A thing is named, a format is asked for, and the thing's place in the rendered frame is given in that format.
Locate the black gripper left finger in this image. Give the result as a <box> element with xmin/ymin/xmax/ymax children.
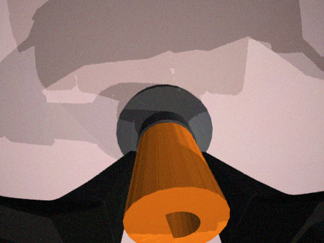
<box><xmin>0</xmin><ymin>151</ymin><xmax>137</xmax><ymax>243</ymax></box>

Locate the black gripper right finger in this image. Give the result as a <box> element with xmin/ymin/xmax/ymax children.
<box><xmin>202</xmin><ymin>151</ymin><xmax>324</xmax><ymax>243</ymax></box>

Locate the orange knob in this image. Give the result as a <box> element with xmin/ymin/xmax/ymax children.
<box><xmin>124</xmin><ymin>122</ymin><xmax>231</xmax><ymax>243</ymax></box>

